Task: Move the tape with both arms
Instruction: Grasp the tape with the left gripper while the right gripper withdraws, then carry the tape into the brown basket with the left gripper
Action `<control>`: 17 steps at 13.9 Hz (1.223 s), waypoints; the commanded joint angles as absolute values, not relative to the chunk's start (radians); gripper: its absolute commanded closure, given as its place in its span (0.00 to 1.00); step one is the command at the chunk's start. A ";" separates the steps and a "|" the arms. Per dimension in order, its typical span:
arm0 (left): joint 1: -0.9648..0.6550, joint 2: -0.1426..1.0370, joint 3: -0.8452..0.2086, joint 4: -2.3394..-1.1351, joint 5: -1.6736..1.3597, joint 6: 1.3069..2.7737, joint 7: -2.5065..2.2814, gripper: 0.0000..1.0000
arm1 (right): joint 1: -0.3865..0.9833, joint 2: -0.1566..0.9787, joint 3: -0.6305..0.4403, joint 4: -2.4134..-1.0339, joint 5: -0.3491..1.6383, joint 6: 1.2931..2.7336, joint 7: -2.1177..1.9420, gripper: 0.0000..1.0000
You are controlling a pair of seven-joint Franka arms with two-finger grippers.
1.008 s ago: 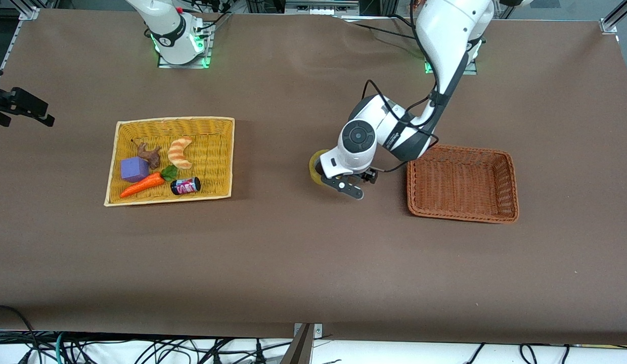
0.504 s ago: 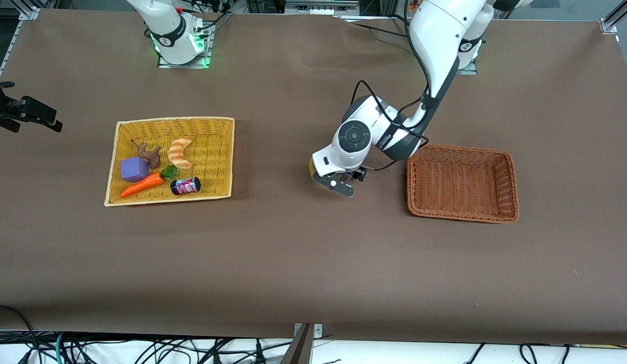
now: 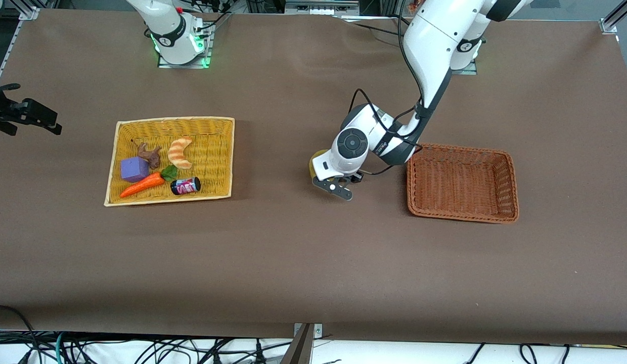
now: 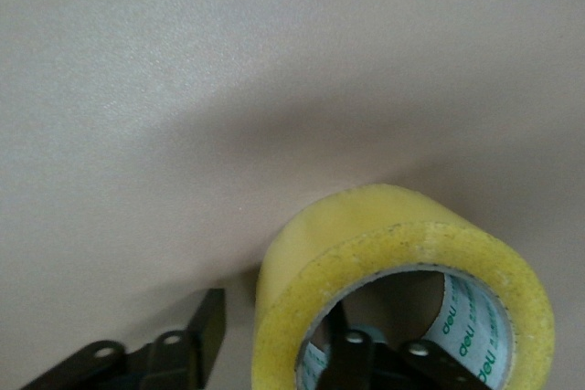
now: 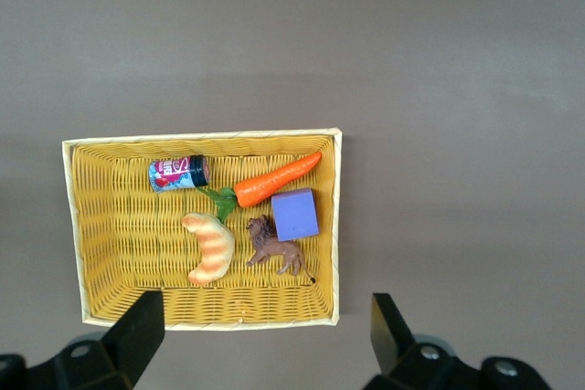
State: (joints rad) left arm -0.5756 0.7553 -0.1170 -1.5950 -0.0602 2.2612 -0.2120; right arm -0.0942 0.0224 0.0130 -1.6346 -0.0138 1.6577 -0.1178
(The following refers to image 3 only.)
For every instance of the grey metal equipment box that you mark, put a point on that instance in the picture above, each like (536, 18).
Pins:
(321, 7)

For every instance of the striped toy croissant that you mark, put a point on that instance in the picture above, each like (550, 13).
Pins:
(179, 153)

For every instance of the yellow wicker tray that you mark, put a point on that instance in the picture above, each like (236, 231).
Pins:
(212, 172)

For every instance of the brown toy figure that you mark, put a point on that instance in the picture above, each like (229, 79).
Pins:
(152, 156)

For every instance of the brown wicker basket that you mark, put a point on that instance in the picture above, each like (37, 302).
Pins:
(460, 182)

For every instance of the black soda can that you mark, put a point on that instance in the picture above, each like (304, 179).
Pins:
(185, 186)

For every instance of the metal table edge bracket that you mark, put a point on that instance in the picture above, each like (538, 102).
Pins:
(303, 349)

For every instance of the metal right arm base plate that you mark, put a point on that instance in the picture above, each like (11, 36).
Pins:
(184, 65)

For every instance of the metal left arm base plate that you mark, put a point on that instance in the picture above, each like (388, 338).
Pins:
(467, 71)

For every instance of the aluminium frame profile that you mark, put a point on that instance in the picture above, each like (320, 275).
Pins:
(614, 20)
(29, 14)

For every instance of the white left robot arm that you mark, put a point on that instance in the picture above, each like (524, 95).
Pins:
(435, 35)

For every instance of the orange toy carrot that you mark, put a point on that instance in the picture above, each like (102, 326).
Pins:
(141, 186)

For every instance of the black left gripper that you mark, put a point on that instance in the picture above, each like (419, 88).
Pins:
(355, 177)

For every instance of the purple foam cube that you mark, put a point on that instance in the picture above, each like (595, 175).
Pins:
(134, 169)

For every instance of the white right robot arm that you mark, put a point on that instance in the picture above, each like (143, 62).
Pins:
(169, 30)

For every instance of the clear yellowish tape roll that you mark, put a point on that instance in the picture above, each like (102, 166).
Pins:
(316, 164)

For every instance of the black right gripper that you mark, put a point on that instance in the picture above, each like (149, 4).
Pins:
(11, 112)

